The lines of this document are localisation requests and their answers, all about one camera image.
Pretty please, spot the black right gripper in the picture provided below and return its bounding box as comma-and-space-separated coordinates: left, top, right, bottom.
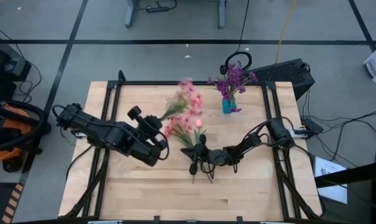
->
180, 133, 229, 175

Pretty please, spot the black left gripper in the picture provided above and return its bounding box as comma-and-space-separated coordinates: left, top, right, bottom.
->
127, 105, 169, 152

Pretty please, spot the pink artificial tulip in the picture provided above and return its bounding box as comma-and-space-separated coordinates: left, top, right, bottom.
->
192, 119, 207, 184

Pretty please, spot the purple artificial flower bunch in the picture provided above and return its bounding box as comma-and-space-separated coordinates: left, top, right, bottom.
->
224, 61, 259, 103
207, 63, 247, 113

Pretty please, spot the blue glass vase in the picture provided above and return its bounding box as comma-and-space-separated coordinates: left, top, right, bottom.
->
221, 96, 238, 115

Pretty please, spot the black power strip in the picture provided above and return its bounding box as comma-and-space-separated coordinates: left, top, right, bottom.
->
145, 6, 170, 14

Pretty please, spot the black computer tower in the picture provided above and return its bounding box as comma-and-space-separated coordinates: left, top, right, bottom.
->
243, 58, 316, 101

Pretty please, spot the black power adapter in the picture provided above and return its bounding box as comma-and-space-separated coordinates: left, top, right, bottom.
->
300, 116, 324, 135

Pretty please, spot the white printed paper sheet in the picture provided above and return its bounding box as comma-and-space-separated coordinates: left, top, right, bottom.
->
313, 156, 349, 205

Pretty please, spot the orange vacuum cleaner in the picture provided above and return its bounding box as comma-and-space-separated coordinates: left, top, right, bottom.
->
0, 98, 50, 174

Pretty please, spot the black desk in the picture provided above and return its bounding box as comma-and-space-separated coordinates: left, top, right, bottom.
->
314, 160, 376, 224

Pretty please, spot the black aluminium table frame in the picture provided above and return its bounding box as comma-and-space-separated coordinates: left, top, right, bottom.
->
58, 70, 327, 224

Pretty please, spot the black hanging cable with coil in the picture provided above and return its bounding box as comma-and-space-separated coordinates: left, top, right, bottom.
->
224, 0, 253, 74

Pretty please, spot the yellow hanging cable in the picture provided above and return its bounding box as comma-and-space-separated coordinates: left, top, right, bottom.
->
274, 0, 298, 65

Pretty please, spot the black floor cable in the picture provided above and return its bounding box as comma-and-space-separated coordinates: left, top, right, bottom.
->
302, 88, 376, 169

